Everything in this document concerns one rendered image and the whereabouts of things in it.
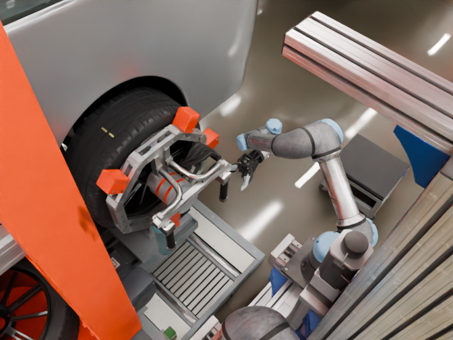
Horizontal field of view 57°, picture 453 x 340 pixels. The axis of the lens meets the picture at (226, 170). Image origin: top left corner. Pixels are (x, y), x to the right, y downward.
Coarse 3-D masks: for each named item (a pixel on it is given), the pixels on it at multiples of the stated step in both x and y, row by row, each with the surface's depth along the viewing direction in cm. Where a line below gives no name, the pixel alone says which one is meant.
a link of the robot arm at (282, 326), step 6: (282, 324) 98; (288, 324) 99; (276, 330) 96; (282, 330) 97; (288, 330) 97; (264, 336) 96; (270, 336) 95; (276, 336) 95; (282, 336) 96; (288, 336) 96; (294, 336) 97
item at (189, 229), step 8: (192, 224) 258; (104, 232) 250; (184, 232) 255; (192, 232) 260; (104, 240) 250; (112, 240) 246; (176, 240) 252; (120, 248) 247; (128, 256) 244; (152, 256) 245; (160, 256) 243; (136, 264) 240; (144, 264) 242; (152, 264) 241
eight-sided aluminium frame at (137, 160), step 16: (176, 128) 175; (144, 144) 169; (160, 144) 170; (192, 144) 201; (128, 160) 166; (144, 160) 165; (128, 176) 166; (128, 192) 170; (112, 208) 172; (160, 208) 213; (128, 224) 186; (144, 224) 198
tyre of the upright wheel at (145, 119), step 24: (120, 96) 176; (144, 96) 180; (168, 96) 193; (96, 120) 171; (120, 120) 169; (144, 120) 169; (168, 120) 177; (72, 144) 172; (96, 144) 167; (120, 144) 164; (72, 168) 173; (96, 168) 166; (96, 192) 169; (96, 216) 179
